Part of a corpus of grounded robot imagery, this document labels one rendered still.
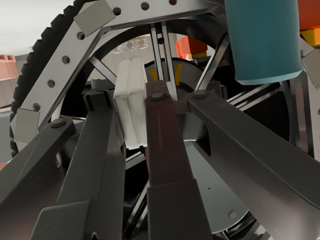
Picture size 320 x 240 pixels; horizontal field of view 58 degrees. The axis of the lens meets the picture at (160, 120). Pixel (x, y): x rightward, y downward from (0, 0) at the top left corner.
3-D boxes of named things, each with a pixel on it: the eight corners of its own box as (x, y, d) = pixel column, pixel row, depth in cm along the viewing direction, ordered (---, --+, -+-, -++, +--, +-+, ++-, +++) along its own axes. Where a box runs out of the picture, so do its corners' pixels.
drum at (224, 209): (137, 116, 54) (151, 185, 57) (142, 147, 34) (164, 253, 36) (209, 101, 55) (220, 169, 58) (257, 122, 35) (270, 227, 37)
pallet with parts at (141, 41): (108, 35, 596) (112, 55, 603) (98, 31, 501) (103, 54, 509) (174, 22, 590) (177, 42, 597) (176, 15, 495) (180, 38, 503)
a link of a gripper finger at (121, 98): (141, 148, 15) (126, 151, 15) (140, 96, 21) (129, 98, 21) (128, 94, 13) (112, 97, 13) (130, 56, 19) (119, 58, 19)
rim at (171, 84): (52, 43, 74) (94, 219, 84) (18, 33, 51) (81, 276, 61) (241, 12, 78) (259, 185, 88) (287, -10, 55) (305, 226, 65)
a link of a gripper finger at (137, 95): (127, 94, 13) (144, 91, 13) (130, 56, 19) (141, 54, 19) (141, 148, 15) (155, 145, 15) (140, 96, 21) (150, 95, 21)
